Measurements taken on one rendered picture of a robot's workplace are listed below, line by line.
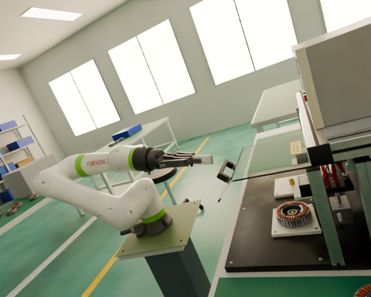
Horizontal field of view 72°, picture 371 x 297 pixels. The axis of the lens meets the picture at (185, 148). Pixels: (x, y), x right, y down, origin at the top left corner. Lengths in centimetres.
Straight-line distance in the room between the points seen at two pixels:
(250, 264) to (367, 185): 40
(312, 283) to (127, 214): 67
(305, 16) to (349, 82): 485
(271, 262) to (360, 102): 50
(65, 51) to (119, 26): 175
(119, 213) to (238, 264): 49
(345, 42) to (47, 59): 770
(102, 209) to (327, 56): 92
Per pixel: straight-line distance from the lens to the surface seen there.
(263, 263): 87
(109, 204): 111
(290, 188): 117
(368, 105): 74
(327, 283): 82
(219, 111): 583
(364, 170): 69
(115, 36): 664
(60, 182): 125
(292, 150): 77
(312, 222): 96
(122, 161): 99
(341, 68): 71
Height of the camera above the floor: 135
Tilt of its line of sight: 14 degrees down
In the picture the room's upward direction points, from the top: 22 degrees counter-clockwise
